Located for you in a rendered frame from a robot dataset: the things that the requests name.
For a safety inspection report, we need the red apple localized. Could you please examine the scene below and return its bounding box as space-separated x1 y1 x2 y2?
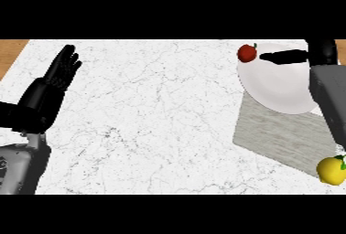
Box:
237 42 260 64

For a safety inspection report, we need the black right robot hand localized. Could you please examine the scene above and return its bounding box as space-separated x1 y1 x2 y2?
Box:
259 39 340 67

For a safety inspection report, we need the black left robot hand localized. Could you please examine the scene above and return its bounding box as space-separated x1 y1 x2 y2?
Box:
0 44 84 135

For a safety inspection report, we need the grey placemat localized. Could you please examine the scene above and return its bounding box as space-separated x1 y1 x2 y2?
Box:
231 90 346 178

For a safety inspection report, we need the yellow bell pepper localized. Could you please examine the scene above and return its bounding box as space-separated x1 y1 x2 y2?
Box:
315 154 346 186

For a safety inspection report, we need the white plate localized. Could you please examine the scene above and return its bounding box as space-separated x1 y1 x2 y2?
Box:
237 42 322 115

